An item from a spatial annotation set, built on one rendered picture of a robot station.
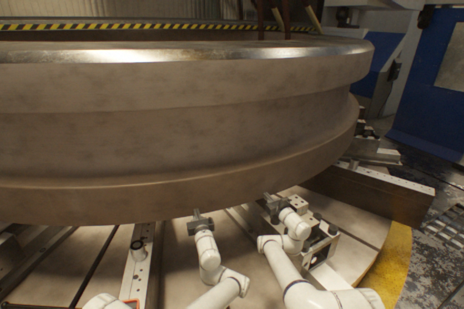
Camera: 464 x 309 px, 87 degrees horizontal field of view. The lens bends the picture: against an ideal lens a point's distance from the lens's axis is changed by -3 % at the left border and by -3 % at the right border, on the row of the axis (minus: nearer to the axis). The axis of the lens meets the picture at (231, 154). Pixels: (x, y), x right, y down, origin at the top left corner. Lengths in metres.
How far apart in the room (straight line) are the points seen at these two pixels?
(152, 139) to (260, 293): 1.22
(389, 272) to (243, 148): 1.80
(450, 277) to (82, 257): 3.07
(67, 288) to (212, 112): 1.53
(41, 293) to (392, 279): 2.69
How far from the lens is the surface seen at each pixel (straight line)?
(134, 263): 1.63
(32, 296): 2.25
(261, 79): 1.34
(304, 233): 1.32
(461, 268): 3.22
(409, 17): 6.86
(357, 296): 0.92
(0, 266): 2.20
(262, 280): 1.96
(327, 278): 1.89
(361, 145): 3.54
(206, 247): 1.16
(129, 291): 1.52
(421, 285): 2.82
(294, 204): 1.75
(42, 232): 2.46
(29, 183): 1.68
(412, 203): 2.70
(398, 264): 2.88
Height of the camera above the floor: 1.90
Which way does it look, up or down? 28 degrees down
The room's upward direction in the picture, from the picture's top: 2 degrees clockwise
